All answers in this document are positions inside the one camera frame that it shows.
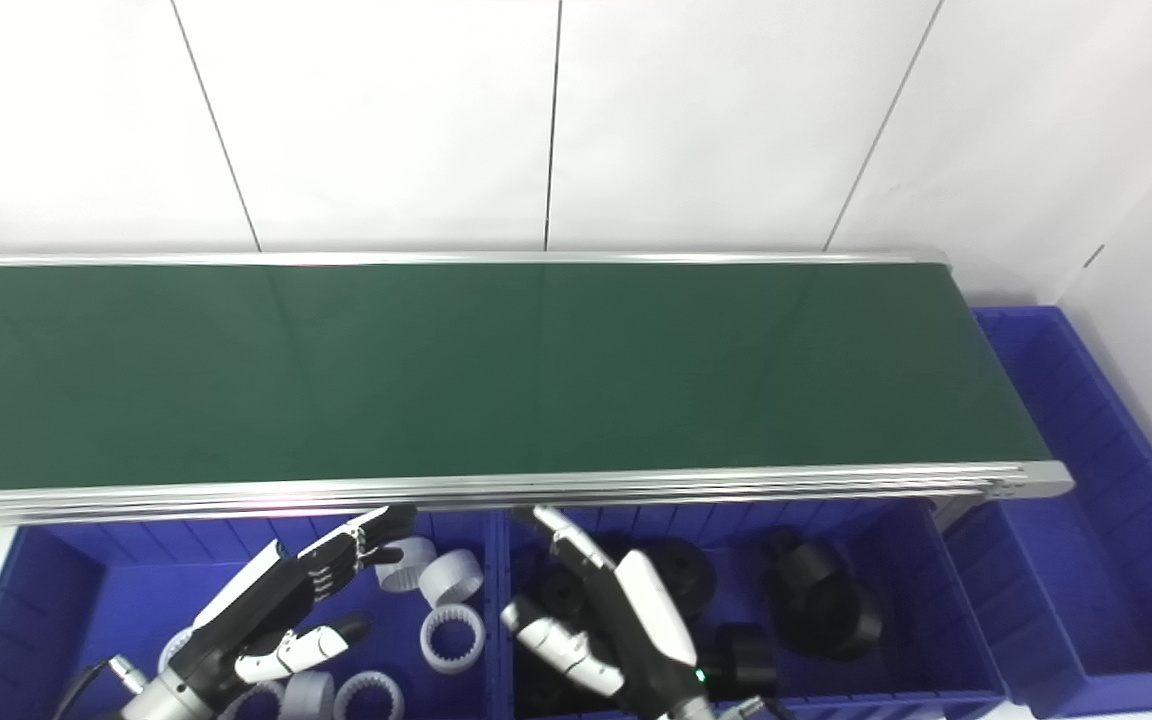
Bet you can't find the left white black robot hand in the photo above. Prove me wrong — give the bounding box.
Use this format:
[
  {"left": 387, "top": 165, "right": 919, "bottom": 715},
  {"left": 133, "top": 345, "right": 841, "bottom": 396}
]
[{"left": 168, "top": 503, "right": 420, "bottom": 703}]

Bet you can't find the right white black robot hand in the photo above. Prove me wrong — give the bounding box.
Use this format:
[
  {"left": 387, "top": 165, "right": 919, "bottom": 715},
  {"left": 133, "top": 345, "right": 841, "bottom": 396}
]
[{"left": 500, "top": 505, "right": 708, "bottom": 717}]

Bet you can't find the black flanged cylinder part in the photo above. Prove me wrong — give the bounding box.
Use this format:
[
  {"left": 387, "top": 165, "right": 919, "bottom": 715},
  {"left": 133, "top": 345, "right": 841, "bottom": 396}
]
[
  {"left": 761, "top": 527, "right": 844, "bottom": 613},
  {"left": 634, "top": 539, "right": 716, "bottom": 622},
  {"left": 513, "top": 648, "right": 582, "bottom": 717},
  {"left": 714, "top": 624, "right": 783, "bottom": 698},
  {"left": 530, "top": 568, "right": 589, "bottom": 623},
  {"left": 794, "top": 574, "right": 884, "bottom": 662}
]

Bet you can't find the green conveyor belt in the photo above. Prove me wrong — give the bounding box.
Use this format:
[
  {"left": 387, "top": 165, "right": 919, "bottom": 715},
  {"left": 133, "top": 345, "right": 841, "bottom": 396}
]
[{"left": 0, "top": 250, "right": 1077, "bottom": 531}]

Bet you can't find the aluminium conveyor leg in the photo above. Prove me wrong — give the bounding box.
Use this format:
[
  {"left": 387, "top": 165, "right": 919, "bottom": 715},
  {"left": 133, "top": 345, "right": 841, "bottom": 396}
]
[{"left": 926, "top": 495, "right": 989, "bottom": 538}]

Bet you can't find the large blue plastic bin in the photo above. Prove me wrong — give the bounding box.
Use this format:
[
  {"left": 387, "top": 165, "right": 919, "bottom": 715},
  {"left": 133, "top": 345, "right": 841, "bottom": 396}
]
[{"left": 944, "top": 305, "right": 1152, "bottom": 719}]

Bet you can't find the white ring gear part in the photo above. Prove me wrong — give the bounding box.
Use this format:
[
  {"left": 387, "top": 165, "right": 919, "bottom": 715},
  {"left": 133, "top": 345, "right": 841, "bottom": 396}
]
[
  {"left": 158, "top": 627, "right": 200, "bottom": 674},
  {"left": 281, "top": 670, "right": 338, "bottom": 720},
  {"left": 419, "top": 603, "right": 488, "bottom": 675},
  {"left": 333, "top": 672, "right": 406, "bottom": 720},
  {"left": 418, "top": 548, "right": 486, "bottom": 610},
  {"left": 374, "top": 537, "right": 438, "bottom": 597},
  {"left": 221, "top": 680, "right": 288, "bottom": 720}
]

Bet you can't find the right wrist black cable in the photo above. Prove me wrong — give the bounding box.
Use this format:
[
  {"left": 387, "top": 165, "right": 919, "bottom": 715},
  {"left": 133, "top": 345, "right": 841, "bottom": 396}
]
[{"left": 724, "top": 694, "right": 799, "bottom": 720}]

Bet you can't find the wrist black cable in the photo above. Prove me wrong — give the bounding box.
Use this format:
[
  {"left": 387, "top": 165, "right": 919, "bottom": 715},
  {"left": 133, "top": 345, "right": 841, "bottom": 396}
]
[
  {"left": 53, "top": 655, "right": 153, "bottom": 720},
  {"left": 724, "top": 694, "right": 799, "bottom": 720}
]

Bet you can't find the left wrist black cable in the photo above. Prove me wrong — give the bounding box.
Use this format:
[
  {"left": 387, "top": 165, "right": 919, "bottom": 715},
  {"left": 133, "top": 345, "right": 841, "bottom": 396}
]
[{"left": 53, "top": 655, "right": 153, "bottom": 720}]

